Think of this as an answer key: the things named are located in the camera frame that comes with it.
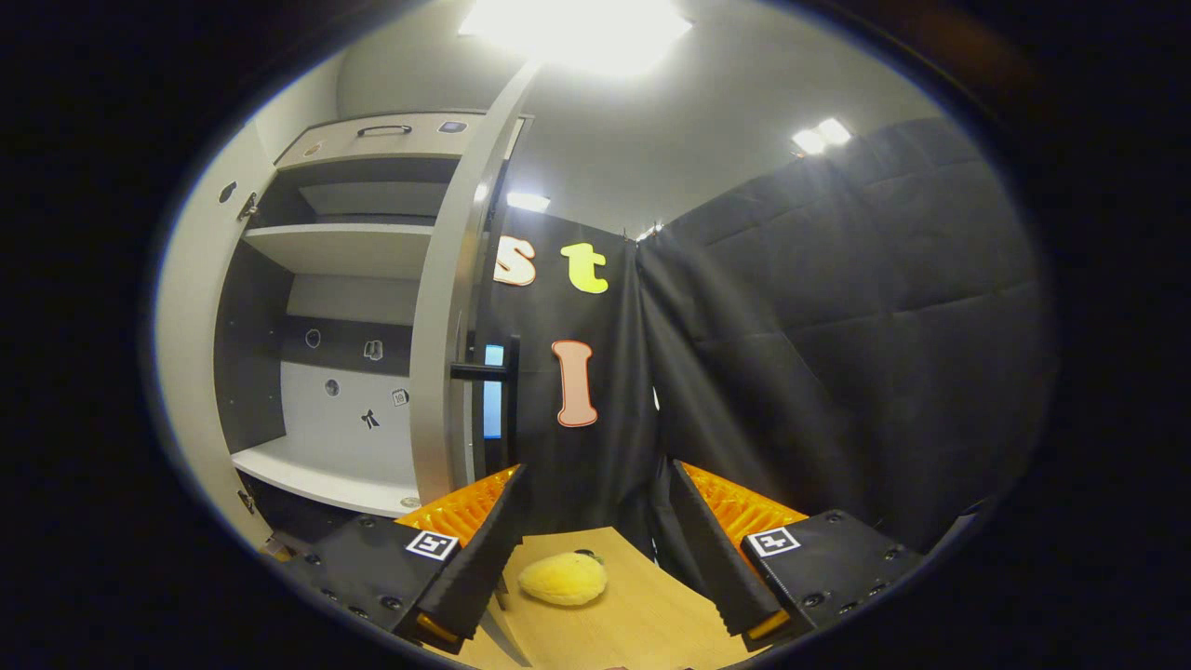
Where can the grey cabinet door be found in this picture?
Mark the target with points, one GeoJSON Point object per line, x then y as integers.
{"type": "Point", "coordinates": [437, 326]}
{"type": "Point", "coordinates": [191, 326]}

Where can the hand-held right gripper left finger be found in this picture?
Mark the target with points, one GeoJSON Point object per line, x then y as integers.
{"type": "Point", "coordinates": [484, 563]}

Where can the ceiling light behind cabinet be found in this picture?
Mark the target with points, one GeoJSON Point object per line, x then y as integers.
{"type": "Point", "coordinates": [528, 201]}

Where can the large ceiling light panel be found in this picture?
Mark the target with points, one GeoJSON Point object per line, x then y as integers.
{"type": "Point", "coordinates": [577, 33]}

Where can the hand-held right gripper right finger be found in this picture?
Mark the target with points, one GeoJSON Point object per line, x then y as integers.
{"type": "Point", "coordinates": [712, 558]}

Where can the yellow plush toy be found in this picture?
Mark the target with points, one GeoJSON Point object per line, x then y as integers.
{"type": "Point", "coordinates": [563, 579]}

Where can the grey cabinet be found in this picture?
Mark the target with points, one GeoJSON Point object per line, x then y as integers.
{"type": "Point", "coordinates": [344, 247]}

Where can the black backdrop cloth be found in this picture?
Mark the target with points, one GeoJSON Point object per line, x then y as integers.
{"type": "Point", "coordinates": [837, 326]}

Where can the small ceiling light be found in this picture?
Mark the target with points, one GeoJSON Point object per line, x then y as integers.
{"type": "Point", "coordinates": [821, 135]}

